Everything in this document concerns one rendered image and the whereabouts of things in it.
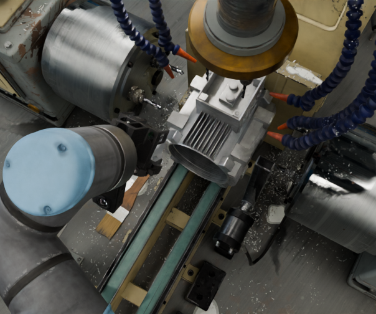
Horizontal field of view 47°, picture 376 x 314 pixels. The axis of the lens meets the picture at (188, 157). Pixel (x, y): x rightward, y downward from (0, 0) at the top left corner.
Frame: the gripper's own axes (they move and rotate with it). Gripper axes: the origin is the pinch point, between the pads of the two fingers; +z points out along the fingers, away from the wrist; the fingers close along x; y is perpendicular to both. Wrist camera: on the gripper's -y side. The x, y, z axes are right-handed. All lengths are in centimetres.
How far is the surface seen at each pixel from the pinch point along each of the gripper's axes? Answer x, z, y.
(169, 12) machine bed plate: 31, 58, 28
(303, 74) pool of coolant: -17.4, 17.0, 25.1
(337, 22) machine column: -18.6, 17.8, 36.8
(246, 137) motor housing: -12.6, 16.7, 8.5
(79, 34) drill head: 27.3, 8.1, 13.3
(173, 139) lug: 0.0, 10.2, 2.2
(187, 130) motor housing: -1.3, 12.6, 4.8
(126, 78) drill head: 15.0, 10.3, 9.2
